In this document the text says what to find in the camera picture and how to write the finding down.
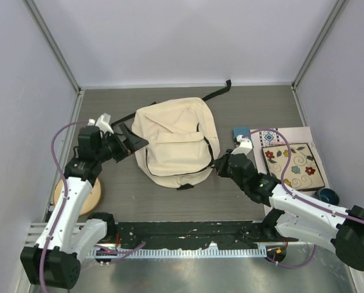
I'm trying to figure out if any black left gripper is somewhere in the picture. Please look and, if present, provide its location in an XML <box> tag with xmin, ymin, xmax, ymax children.
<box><xmin>96</xmin><ymin>124</ymin><xmax>149</xmax><ymax>163</ymax></box>

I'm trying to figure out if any cream canvas backpack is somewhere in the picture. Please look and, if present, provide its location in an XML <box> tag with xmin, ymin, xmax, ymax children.
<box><xmin>111</xmin><ymin>80</ymin><xmax>232</xmax><ymax>190</ymax></box>

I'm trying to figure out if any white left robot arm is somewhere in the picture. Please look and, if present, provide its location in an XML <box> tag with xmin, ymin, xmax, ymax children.
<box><xmin>20</xmin><ymin>123</ymin><xmax>148</xmax><ymax>292</ymax></box>

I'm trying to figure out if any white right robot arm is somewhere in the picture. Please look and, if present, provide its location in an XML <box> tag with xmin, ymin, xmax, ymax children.
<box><xmin>214</xmin><ymin>152</ymin><xmax>364</xmax><ymax>272</ymax></box>

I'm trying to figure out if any small blue notebook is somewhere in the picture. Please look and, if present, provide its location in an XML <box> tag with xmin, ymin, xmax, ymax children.
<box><xmin>232</xmin><ymin>127</ymin><xmax>250</xmax><ymax>146</ymax></box>

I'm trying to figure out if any patterned white placemat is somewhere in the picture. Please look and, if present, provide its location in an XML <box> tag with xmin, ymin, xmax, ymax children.
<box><xmin>251</xmin><ymin>127</ymin><xmax>329</xmax><ymax>196</ymax></box>

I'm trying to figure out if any square floral ceramic plate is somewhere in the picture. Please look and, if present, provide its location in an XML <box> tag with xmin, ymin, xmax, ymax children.
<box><xmin>262</xmin><ymin>143</ymin><xmax>325</xmax><ymax>191</ymax></box>

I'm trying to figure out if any round wooden painted plate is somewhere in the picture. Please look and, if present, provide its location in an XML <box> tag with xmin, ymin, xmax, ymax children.
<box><xmin>52</xmin><ymin>178</ymin><xmax>102</xmax><ymax>215</ymax></box>

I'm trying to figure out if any blue ceramic mug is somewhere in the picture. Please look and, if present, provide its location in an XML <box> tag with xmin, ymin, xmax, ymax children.
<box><xmin>314</xmin><ymin>187</ymin><xmax>340</xmax><ymax>206</ymax></box>

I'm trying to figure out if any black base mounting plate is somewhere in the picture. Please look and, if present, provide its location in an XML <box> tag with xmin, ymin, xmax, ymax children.
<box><xmin>116</xmin><ymin>221</ymin><xmax>284</xmax><ymax>250</ymax></box>

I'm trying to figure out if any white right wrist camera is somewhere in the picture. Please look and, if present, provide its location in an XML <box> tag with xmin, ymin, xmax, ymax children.
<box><xmin>231</xmin><ymin>135</ymin><xmax>253</xmax><ymax>155</ymax></box>

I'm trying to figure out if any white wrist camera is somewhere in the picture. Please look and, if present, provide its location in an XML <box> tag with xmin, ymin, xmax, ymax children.
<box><xmin>87</xmin><ymin>113</ymin><xmax>114</xmax><ymax>134</ymax></box>
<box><xmin>231</xmin><ymin>135</ymin><xmax>253</xmax><ymax>155</ymax></box>

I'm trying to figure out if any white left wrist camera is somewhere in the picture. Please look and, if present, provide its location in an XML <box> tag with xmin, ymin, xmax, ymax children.
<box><xmin>87</xmin><ymin>113</ymin><xmax>114</xmax><ymax>134</ymax></box>

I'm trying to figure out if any white slotted cable duct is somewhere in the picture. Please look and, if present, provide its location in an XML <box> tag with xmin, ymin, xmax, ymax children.
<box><xmin>87</xmin><ymin>245</ymin><xmax>267</xmax><ymax>259</ymax></box>

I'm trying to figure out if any aluminium frame rail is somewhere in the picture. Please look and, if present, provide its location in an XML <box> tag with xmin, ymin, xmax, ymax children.
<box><xmin>24</xmin><ymin>223</ymin><xmax>62</xmax><ymax>249</ymax></box>

